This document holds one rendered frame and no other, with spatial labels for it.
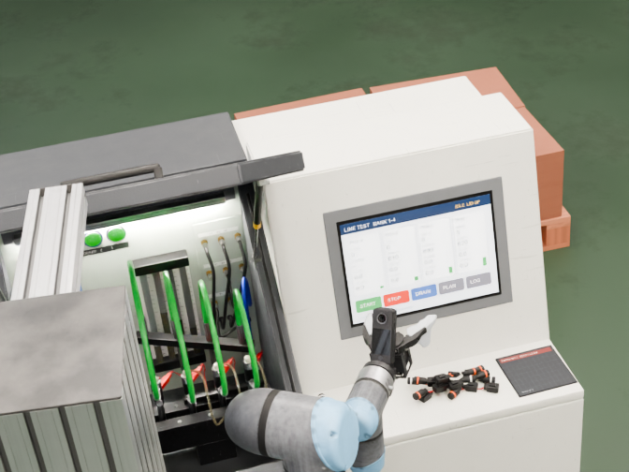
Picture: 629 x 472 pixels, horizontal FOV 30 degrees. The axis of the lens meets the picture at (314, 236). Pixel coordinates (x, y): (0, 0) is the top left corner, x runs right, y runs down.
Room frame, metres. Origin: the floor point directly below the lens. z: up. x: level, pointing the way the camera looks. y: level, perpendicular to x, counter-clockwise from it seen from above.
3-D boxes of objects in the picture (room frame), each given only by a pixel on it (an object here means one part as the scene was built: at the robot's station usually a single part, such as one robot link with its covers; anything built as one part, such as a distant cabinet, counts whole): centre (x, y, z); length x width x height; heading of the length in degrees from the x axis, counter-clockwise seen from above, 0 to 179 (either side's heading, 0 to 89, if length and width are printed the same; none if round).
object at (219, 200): (2.54, 0.49, 1.43); 0.54 x 0.03 x 0.02; 101
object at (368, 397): (1.73, -0.06, 1.43); 0.11 x 0.08 x 0.09; 157
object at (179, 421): (2.30, 0.32, 0.91); 0.34 x 0.10 x 0.15; 101
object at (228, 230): (2.58, 0.25, 1.20); 0.13 x 0.03 x 0.31; 101
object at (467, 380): (2.27, -0.31, 1.01); 0.23 x 0.11 x 0.06; 101
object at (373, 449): (1.74, -0.04, 1.34); 0.11 x 0.08 x 0.11; 67
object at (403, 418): (2.26, -0.28, 0.96); 0.70 x 0.22 x 0.03; 101
